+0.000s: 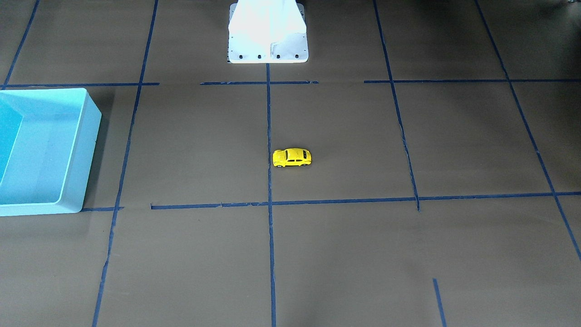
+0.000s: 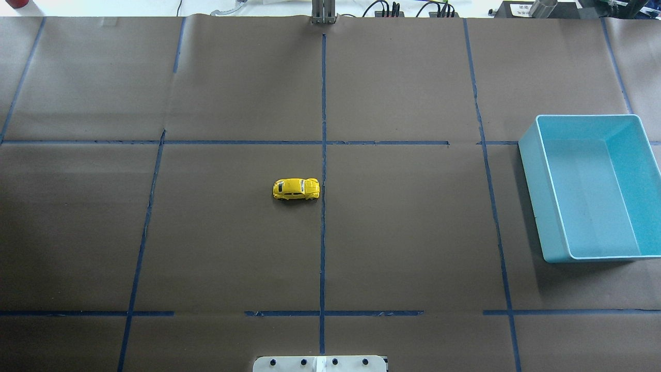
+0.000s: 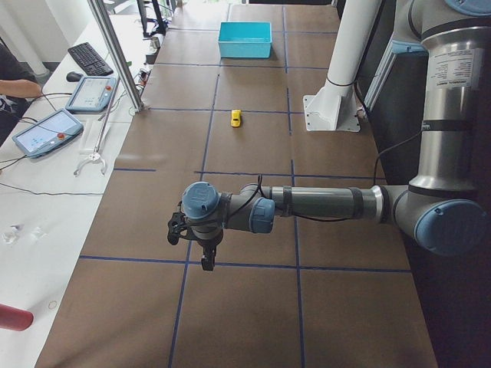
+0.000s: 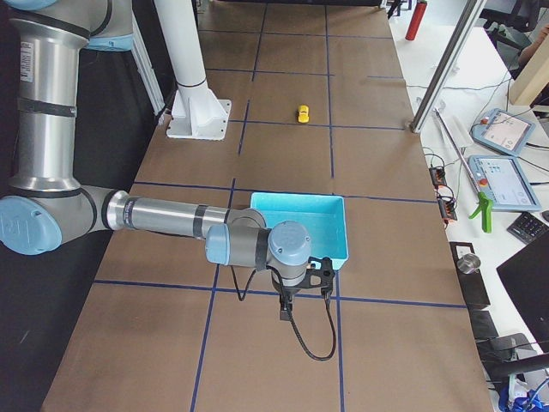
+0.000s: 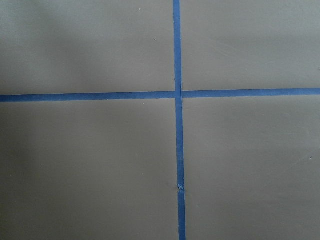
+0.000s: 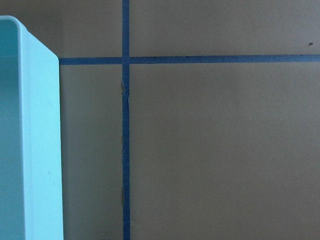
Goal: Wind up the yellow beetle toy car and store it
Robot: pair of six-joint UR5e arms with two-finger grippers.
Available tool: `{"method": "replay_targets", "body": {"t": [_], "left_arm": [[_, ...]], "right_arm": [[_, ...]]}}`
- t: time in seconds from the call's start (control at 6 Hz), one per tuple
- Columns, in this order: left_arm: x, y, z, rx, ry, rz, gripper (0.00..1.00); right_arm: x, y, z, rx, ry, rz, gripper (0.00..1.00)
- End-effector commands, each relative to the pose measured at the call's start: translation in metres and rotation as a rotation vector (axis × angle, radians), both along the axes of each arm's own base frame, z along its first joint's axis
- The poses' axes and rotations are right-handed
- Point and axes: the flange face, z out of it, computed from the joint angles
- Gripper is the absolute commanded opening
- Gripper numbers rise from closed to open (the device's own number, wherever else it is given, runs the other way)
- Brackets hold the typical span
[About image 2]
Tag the yellow beetle toy car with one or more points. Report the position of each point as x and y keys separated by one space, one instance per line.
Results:
x=296 y=188

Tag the black power strip left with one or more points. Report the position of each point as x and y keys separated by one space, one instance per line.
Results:
x=389 y=10

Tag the black power strip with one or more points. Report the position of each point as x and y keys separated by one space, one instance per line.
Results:
x=389 y=10
x=443 y=10

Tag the black power strip right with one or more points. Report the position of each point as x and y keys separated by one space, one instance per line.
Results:
x=443 y=10

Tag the light blue plastic bin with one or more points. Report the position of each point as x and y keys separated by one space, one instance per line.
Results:
x=594 y=187

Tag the silver metal cup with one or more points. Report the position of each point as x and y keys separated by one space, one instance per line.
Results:
x=542 y=9

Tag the red cylinder canister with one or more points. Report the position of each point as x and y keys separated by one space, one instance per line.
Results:
x=17 y=4

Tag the aluminium frame post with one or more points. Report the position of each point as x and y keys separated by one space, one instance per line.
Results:
x=323 y=12

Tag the white camera stand base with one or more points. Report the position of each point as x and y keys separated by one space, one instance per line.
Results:
x=321 y=363

